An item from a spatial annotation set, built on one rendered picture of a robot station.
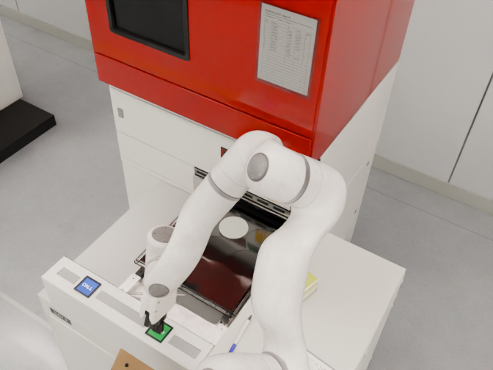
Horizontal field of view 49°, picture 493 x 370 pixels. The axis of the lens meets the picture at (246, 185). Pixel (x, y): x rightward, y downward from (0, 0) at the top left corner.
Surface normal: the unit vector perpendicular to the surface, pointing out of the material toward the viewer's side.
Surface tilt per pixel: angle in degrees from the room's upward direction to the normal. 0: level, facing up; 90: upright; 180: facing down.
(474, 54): 90
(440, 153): 90
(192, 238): 44
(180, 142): 90
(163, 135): 90
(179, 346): 0
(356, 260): 0
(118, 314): 0
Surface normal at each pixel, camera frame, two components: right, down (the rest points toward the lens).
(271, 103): -0.52, 0.59
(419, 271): 0.04, -0.71
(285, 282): 0.17, -0.04
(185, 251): 0.41, -0.04
